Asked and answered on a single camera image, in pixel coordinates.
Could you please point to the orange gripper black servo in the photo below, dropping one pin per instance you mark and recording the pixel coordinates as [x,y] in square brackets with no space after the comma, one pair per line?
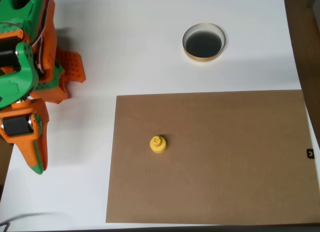
[17,126]

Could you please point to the small yellow plastic knob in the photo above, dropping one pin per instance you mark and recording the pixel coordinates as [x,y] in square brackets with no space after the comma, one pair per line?
[158,144]

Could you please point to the orange robot base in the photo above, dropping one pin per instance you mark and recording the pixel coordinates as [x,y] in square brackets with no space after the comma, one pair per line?
[73,65]

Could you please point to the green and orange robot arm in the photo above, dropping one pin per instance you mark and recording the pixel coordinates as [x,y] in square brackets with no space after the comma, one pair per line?
[25,14]

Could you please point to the round dish with gold rim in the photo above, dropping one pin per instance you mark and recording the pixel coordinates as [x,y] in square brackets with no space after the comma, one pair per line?
[203,43]

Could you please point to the brown rectangular board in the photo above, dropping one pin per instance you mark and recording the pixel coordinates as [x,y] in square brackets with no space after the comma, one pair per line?
[207,157]

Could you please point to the small black tag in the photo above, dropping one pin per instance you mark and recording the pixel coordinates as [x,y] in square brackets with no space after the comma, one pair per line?
[310,153]

